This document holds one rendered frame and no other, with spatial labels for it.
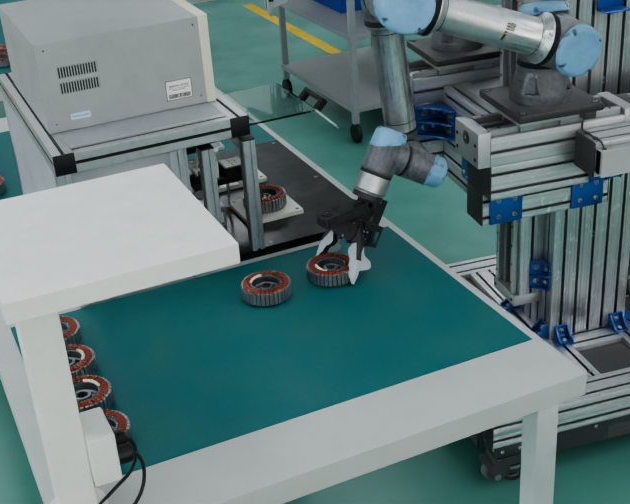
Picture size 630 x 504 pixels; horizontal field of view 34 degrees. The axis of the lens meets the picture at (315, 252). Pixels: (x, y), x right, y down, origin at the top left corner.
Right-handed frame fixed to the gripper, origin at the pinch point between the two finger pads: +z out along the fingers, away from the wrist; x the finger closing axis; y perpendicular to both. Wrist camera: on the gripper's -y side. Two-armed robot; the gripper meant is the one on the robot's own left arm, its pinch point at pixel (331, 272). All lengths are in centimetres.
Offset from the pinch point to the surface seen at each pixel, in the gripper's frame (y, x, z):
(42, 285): -92, -39, 3
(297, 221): 7.8, 25.5, -5.7
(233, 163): -7.9, 37.9, -13.9
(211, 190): -23.0, 22.7, -8.0
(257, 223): -8.7, 20.3, -3.6
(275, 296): -15.6, -1.9, 7.5
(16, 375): -61, 13, 38
